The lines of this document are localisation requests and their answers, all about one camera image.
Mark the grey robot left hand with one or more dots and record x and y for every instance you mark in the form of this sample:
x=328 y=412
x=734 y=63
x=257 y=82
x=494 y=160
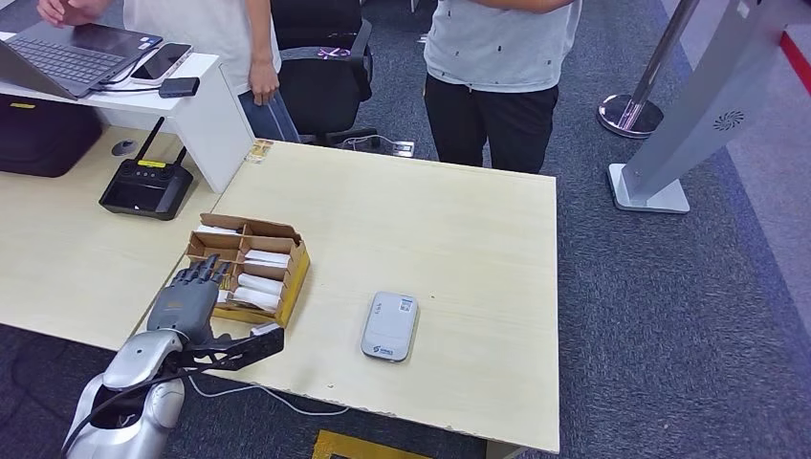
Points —
x=187 y=307

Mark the person's right hand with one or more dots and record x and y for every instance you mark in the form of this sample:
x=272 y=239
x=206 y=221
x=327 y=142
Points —
x=70 y=11

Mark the person's left hand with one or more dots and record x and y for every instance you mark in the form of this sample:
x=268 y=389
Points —
x=263 y=81

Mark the person's left forearm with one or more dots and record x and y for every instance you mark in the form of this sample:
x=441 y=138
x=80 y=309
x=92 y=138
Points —
x=260 y=32

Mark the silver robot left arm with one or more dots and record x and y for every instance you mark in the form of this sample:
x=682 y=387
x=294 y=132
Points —
x=139 y=361

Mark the white key card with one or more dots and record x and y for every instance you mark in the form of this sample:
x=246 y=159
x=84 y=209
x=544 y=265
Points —
x=267 y=258
x=261 y=283
x=256 y=298
x=216 y=230

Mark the yellowish card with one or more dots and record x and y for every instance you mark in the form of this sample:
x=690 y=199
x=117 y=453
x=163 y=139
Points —
x=259 y=151

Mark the person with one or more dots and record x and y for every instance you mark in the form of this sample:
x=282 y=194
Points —
x=500 y=44
x=196 y=32

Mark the grey card reader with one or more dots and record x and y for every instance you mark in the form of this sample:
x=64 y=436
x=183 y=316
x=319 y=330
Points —
x=390 y=326

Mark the grey laptop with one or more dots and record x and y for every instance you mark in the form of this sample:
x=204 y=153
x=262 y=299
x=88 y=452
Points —
x=63 y=60

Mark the black office chair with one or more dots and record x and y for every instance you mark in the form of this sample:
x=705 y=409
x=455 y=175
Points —
x=323 y=95

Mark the white desk riser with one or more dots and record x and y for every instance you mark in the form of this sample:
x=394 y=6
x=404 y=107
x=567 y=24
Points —
x=203 y=120

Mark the small black box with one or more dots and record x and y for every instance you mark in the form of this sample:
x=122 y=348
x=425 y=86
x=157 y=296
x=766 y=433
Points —
x=179 y=87

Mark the smartphone with pink case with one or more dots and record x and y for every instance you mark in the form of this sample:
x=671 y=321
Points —
x=161 y=62

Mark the divided cardboard box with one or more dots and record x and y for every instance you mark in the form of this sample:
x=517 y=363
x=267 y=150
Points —
x=293 y=294

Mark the black controller with antennas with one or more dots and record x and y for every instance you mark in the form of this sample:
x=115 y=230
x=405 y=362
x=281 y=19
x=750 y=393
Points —
x=146 y=193

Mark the black case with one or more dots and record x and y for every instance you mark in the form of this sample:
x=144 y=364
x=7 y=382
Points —
x=44 y=136

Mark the grey desk grommet cap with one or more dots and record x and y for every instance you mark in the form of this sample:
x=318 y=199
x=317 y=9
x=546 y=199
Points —
x=125 y=147

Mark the metal floor socket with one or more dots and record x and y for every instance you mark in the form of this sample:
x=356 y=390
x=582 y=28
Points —
x=403 y=149

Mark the silver kiosk stand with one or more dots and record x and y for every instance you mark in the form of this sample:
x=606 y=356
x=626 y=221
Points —
x=697 y=120

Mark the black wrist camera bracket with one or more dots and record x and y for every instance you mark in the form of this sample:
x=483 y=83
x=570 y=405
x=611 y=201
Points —
x=253 y=351

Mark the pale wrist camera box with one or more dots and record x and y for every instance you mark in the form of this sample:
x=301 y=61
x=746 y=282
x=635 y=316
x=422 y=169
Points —
x=265 y=329

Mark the chrome stanchion post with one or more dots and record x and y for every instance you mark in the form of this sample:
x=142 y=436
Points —
x=630 y=114

